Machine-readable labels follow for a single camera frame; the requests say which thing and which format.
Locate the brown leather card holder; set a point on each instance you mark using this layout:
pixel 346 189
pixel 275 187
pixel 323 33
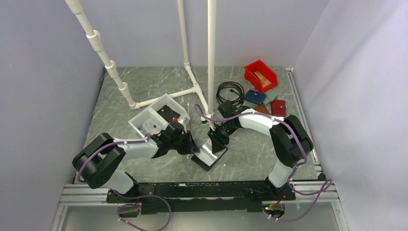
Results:
pixel 262 109

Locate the red plastic bin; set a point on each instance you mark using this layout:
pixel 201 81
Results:
pixel 260 66

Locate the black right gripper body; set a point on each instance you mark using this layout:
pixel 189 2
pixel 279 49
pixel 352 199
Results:
pixel 221 134

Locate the white PVC pipe frame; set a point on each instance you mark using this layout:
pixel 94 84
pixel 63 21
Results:
pixel 149 10

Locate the red leather card holder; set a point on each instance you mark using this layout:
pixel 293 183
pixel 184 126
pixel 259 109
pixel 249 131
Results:
pixel 278 108

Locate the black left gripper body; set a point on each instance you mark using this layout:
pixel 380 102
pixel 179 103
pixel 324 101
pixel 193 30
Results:
pixel 182 145

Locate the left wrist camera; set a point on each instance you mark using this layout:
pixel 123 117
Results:
pixel 182 120

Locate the white plastic divided tray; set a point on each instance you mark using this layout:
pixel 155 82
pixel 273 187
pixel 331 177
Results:
pixel 150 113

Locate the cards in tray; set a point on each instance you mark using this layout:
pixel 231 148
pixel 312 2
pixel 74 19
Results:
pixel 150 127

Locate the mint green card holder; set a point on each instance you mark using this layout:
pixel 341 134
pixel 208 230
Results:
pixel 271 95

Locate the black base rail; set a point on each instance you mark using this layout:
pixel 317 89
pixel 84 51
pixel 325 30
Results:
pixel 249 195

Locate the black leather card holder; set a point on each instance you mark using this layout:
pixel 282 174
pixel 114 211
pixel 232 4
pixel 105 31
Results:
pixel 206 158

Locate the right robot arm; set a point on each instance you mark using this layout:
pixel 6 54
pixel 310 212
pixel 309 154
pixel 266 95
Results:
pixel 291 142

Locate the blue leather card holder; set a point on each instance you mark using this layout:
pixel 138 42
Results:
pixel 255 97

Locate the gold card in bin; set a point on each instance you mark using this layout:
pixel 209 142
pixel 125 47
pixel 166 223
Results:
pixel 264 81

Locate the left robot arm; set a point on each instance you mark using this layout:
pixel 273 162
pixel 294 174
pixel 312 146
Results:
pixel 97 164

